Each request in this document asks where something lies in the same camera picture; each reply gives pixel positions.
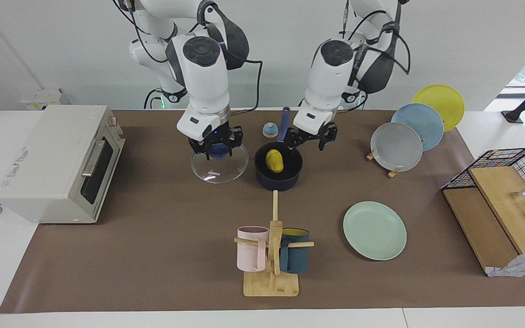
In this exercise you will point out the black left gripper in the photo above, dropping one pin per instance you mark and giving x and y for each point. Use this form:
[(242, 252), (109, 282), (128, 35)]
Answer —
[(312, 135)]

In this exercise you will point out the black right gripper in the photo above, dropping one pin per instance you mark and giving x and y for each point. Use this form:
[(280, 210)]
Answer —
[(217, 135)]

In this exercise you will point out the glass lid blue knob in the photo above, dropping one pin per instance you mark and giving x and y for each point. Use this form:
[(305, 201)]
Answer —
[(219, 171)]

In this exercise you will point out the yellow potato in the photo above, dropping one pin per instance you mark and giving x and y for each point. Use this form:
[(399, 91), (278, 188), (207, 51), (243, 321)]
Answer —
[(275, 161)]

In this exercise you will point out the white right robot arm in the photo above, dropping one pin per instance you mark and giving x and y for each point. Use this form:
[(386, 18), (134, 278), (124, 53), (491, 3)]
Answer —
[(203, 82)]

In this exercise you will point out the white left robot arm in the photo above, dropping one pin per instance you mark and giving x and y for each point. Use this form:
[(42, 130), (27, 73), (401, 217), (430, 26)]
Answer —
[(331, 77)]

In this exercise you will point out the grey plate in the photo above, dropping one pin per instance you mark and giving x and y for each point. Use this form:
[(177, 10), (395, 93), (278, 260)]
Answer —
[(395, 148)]

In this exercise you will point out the pale green plate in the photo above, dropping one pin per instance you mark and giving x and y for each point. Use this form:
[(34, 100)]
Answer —
[(374, 231)]

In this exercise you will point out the light blue plate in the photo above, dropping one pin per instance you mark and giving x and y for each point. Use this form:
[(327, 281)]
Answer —
[(424, 123)]

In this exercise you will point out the yellow plate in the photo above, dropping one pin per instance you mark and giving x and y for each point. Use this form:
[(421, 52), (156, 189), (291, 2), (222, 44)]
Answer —
[(445, 100)]

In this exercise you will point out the wooden dish rack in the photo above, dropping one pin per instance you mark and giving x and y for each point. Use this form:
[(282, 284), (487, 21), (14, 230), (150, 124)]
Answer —
[(393, 173)]

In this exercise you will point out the pink mug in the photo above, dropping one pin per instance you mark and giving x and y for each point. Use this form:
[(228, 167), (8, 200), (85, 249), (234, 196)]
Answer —
[(249, 257)]

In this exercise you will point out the dark teal mug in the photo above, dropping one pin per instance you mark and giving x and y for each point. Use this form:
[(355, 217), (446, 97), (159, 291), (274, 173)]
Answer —
[(295, 259)]

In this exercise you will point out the brown table mat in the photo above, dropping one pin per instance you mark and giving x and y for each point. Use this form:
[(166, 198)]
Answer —
[(153, 255)]

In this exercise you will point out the wooden mug tree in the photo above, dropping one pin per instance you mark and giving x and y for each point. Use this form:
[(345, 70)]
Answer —
[(271, 284)]

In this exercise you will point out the beige toaster oven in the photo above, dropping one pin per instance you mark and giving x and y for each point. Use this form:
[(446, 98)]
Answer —
[(48, 159)]

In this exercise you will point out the marble patterned white cloth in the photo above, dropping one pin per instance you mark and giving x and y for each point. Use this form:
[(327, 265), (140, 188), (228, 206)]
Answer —
[(522, 266)]

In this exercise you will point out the white wall socket box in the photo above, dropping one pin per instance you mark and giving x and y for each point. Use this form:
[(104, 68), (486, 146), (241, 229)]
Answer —
[(43, 99)]

